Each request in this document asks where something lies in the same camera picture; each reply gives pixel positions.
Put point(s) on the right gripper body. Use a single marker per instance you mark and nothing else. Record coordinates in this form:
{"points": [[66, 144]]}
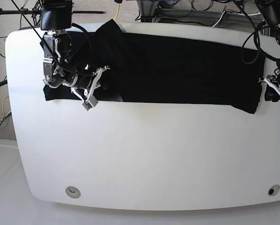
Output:
{"points": [[83, 86]]}

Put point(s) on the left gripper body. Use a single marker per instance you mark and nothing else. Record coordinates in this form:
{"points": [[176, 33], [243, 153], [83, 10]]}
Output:
{"points": [[272, 81]]}

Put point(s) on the black T-shirt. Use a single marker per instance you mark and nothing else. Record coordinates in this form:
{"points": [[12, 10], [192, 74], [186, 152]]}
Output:
{"points": [[157, 69]]}

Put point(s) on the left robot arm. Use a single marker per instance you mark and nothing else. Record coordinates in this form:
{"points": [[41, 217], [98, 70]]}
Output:
{"points": [[270, 11]]}

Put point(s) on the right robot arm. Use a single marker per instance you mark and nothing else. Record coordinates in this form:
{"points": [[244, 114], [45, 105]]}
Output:
{"points": [[70, 69]]}

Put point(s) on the right table grommet hole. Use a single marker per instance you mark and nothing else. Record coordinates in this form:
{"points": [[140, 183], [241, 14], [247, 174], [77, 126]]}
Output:
{"points": [[273, 190]]}

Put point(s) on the table grommet hole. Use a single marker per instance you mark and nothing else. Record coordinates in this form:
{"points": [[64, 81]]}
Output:
{"points": [[73, 192], [273, 190]]}

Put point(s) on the left table grommet hole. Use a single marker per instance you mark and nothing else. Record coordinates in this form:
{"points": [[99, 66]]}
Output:
{"points": [[73, 192]]}

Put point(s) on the black tripod pole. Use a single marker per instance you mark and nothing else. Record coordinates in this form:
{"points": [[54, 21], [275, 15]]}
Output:
{"points": [[38, 12]]}

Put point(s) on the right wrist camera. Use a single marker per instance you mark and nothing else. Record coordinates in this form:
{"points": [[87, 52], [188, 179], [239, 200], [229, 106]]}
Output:
{"points": [[90, 103]]}

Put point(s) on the grey aluminium frame stand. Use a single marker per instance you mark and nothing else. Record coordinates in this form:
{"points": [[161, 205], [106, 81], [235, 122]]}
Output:
{"points": [[211, 13]]}

